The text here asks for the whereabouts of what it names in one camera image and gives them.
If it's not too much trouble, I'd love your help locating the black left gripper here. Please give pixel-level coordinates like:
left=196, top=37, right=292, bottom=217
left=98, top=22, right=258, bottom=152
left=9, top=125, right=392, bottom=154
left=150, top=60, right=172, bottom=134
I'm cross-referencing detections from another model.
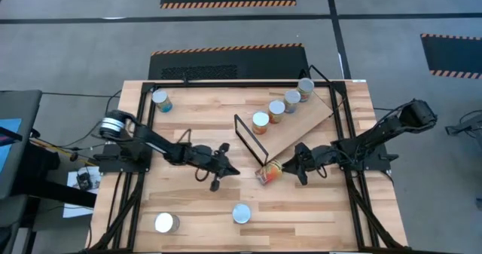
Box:
left=194, top=143, right=241, bottom=192

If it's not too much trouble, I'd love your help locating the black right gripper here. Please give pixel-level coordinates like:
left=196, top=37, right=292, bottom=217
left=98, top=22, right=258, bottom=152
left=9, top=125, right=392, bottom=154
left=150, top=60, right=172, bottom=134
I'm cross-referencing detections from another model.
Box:
left=281, top=142, right=338, bottom=186

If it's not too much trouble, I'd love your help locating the green beans orange can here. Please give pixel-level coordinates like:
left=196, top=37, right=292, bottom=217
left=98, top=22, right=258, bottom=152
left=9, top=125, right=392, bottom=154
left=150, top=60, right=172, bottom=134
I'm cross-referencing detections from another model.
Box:
left=254, top=158, right=284, bottom=187

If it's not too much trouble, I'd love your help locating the orange label tin can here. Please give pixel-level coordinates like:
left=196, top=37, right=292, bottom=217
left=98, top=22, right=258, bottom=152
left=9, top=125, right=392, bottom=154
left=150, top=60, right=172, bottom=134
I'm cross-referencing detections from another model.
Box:
left=267, top=99, right=286, bottom=125
left=251, top=110, right=270, bottom=136

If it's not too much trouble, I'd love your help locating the tomatoes label blue can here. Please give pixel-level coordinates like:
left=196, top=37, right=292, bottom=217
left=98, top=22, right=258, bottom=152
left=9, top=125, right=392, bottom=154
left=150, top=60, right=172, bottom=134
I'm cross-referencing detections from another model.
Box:
left=151, top=89, right=174, bottom=114
left=283, top=89, right=302, bottom=115
left=154, top=212, right=181, bottom=234

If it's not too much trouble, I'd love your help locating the colourful label tin can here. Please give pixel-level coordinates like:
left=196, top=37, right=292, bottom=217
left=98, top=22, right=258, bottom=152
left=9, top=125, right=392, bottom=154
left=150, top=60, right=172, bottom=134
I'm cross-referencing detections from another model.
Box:
left=296, top=77, right=316, bottom=103

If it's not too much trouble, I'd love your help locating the wooden shelf with black frames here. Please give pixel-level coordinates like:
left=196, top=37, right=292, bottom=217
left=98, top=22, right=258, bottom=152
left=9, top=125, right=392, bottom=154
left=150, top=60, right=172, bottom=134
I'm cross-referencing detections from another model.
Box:
left=233, top=65, right=335, bottom=168

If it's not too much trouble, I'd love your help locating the corn label orange can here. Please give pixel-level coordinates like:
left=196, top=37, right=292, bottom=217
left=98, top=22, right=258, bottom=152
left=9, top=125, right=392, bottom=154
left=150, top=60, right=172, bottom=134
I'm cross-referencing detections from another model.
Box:
left=231, top=203, right=252, bottom=225

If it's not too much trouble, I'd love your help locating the small black device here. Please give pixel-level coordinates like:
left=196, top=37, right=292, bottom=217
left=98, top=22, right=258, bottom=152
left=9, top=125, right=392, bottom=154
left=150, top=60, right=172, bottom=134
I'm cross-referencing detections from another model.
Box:
left=76, top=172, right=93, bottom=190

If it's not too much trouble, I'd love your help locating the white paper sheet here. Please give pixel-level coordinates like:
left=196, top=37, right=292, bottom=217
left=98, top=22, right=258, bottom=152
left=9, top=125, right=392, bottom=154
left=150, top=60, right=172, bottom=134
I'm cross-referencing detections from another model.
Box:
left=66, top=166, right=102, bottom=191
left=62, top=204, right=95, bottom=219

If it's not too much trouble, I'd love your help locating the black stand base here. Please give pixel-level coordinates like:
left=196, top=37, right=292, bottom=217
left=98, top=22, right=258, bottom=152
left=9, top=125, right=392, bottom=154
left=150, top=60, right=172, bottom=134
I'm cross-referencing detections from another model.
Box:
left=14, top=148, right=98, bottom=209

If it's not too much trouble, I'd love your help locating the grey stand leg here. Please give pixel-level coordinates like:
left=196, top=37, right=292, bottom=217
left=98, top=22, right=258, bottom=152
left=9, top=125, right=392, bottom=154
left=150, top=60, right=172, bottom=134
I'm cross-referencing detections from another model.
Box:
left=445, top=110, right=482, bottom=142

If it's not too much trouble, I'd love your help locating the grey side table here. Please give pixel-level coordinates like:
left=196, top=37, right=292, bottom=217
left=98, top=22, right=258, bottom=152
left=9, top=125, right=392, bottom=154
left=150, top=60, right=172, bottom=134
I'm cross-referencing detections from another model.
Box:
left=0, top=90, right=43, bottom=200

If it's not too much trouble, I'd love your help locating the blue sheet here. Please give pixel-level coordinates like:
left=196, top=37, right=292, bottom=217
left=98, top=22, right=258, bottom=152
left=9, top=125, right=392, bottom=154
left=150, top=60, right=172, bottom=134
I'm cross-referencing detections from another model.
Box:
left=0, top=118, right=23, bottom=174

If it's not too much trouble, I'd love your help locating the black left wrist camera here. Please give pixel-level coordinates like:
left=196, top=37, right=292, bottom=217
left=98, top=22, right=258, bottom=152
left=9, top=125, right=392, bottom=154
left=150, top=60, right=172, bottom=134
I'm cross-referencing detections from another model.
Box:
left=199, top=145, right=219, bottom=163

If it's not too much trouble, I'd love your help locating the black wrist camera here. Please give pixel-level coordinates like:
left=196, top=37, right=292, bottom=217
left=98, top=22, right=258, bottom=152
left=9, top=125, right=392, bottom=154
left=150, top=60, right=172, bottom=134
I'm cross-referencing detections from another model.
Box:
left=308, top=145, right=327, bottom=161
left=199, top=145, right=219, bottom=163

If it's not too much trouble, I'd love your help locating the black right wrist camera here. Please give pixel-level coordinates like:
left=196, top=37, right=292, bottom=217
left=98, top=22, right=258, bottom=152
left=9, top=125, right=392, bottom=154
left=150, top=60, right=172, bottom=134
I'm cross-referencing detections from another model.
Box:
left=308, top=145, right=327, bottom=161

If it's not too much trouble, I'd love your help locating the black aluminium table frame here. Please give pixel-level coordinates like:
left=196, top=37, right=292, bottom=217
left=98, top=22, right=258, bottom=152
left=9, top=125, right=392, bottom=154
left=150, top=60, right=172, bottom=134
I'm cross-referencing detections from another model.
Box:
left=84, top=79, right=411, bottom=254

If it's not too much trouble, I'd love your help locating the black floor cable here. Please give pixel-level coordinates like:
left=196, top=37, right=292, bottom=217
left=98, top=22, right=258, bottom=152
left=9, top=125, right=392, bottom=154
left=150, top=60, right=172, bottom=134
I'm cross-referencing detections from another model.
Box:
left=41, top=91, right=122, bottom=98

